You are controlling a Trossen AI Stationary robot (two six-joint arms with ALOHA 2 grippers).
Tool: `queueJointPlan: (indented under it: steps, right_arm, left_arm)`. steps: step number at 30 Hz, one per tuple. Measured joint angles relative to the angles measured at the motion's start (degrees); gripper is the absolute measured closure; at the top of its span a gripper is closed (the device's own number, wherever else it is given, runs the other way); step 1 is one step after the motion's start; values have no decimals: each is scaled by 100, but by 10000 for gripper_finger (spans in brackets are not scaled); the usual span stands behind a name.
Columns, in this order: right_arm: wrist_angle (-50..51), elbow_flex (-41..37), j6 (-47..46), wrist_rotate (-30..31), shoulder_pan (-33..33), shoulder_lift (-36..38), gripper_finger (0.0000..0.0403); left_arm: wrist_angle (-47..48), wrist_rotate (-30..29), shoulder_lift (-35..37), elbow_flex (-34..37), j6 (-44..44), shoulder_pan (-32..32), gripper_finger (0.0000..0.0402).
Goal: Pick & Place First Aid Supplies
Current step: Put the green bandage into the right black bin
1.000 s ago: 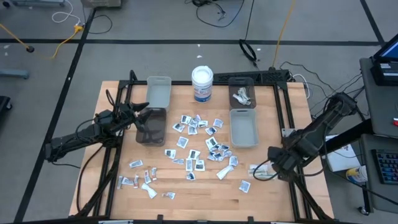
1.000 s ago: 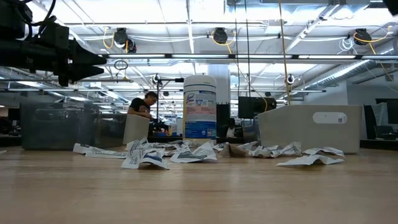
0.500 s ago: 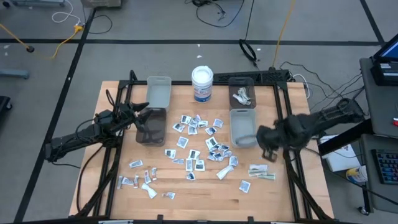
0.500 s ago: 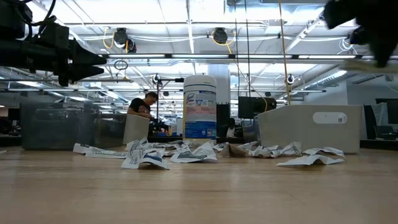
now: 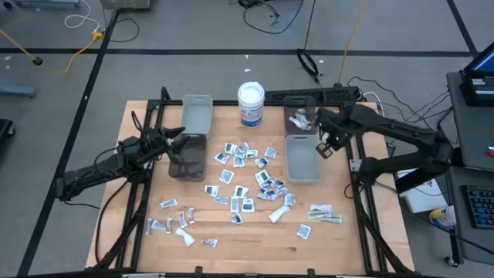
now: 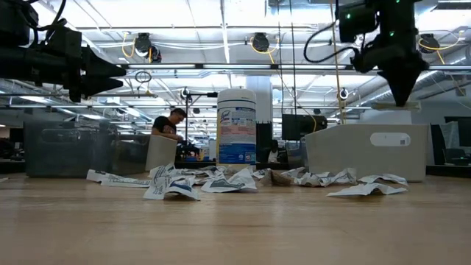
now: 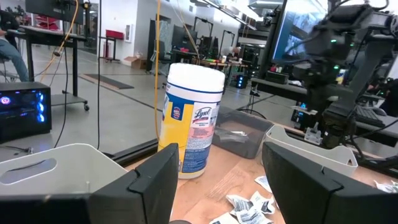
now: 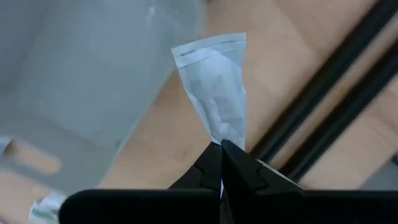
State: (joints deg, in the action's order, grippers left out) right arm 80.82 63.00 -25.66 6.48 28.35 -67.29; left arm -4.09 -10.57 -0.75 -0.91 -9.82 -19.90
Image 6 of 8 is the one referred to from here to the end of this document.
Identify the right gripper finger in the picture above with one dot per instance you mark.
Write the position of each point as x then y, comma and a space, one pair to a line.
397, 86
414, 77

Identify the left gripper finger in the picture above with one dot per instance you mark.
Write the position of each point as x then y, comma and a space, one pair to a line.
99, 66
99, 85

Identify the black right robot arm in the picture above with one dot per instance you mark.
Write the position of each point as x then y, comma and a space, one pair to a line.
401, 14

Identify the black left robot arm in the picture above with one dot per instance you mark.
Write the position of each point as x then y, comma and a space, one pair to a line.
14, 66

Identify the ceiling light strip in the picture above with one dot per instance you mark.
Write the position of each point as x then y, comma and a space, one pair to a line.
235, 66
162, 66

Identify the person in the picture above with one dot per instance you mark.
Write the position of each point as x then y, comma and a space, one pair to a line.
163, 125
273, 156

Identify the grey translucent plastic bin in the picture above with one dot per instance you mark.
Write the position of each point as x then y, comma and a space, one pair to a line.
66, 154
296, 154

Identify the white plastic bin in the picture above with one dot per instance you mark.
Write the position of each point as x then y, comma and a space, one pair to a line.
162, 152
349, 154

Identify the black pole stand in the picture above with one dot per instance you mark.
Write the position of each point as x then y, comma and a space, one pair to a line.
200, 94

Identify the black monitor on stand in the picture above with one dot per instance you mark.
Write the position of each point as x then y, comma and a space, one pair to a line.
301, 127

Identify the Lysol wipes canister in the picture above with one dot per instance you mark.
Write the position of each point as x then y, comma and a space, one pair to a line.
235, 129

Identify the black tall tower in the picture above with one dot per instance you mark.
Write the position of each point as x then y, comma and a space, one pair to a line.
264, 143

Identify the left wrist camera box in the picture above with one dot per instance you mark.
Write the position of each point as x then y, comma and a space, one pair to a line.
64, 40

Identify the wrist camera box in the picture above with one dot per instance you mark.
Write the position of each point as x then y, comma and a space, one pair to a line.
64, 40
357, 22

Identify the silver ventilation duct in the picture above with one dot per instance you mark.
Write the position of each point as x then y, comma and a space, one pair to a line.
449, 70

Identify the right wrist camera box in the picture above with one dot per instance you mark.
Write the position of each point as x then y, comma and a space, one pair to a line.
357, 22

